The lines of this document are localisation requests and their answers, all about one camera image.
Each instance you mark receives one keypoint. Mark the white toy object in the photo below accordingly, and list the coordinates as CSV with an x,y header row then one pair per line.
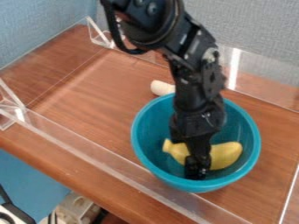
x,y
161,88

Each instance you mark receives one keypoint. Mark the white power strip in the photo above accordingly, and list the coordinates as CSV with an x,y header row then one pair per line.
x,y
75,210

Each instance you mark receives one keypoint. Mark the clear acrylic back barrier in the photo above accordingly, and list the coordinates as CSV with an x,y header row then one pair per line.
x,y
261,77

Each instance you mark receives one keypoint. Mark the blue plastic bowl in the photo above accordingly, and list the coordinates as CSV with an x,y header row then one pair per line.
x,y
150,130

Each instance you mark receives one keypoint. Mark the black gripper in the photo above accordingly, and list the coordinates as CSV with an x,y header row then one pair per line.
x,y
194,127

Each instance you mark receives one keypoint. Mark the black chair part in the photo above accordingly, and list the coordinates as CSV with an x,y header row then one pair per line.
x,y
11,214

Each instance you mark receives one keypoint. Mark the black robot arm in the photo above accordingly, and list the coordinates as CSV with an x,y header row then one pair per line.
x,y
158,25

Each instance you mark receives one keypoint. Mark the clear acrylic barrier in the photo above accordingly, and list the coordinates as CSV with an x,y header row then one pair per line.
x,y
261,77
188,203

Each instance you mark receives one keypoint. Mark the yellow toy banana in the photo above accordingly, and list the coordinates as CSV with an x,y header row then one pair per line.
x,y
225,153

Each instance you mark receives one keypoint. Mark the clear acrylic front barrier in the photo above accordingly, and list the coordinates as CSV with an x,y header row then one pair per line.
x,y
188,203

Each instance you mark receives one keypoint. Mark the clear acrylic corner bracket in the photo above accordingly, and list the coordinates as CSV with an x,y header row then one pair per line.
x,y
99,37

